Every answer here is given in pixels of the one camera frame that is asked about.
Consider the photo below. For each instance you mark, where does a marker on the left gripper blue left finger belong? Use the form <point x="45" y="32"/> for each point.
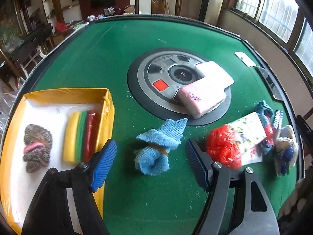
<point x="101" y="163"/>

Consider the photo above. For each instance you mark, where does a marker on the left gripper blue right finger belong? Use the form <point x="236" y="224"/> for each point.
<point x="200" y="163"/>

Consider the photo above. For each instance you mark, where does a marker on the red plastic bag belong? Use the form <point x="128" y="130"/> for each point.
<point x="221" y="146"/>

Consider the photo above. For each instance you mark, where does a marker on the light blue knotted cloth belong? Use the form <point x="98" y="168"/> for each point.
<point x="153" y="159"/>

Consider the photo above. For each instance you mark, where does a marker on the lemon print tissue pack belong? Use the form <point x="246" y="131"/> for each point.
<point x="249" y="132"/>

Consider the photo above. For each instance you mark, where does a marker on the yellow cardboard box tray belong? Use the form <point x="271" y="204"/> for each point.
<point x="51" y="110"/>

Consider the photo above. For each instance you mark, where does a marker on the blue white tissue bag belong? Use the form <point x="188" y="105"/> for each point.
<point x="285" y="153"/>

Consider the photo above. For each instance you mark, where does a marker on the right hand white glove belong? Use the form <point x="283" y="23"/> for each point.
<point x="293" y="200"/>

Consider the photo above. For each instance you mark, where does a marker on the yellow green red sponges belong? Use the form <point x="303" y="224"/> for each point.
<point x="81" y="136"/>

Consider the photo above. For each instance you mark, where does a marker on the pink tissue pack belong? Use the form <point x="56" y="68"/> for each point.
<point x="200" y="97"/>

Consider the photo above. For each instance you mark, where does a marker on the brown pink knitted cloth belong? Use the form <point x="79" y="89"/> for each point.
<point x="38" y="145"/>

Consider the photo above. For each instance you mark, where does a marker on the blue tissue pocket pack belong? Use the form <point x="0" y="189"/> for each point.
<point x="278" y="119"/>

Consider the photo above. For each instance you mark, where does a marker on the round mahjong table console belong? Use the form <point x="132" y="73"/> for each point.
<point x="155" y="77"/>

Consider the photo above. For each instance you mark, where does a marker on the white tissue pack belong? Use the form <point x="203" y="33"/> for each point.
<point x="214" y="73"/>

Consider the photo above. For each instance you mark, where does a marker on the smartphone on table edge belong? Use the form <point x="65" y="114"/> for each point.
<point x="273" y="89"/>

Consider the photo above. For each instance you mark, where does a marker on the white folded napkin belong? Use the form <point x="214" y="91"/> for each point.
<point x="245" y="59"/>

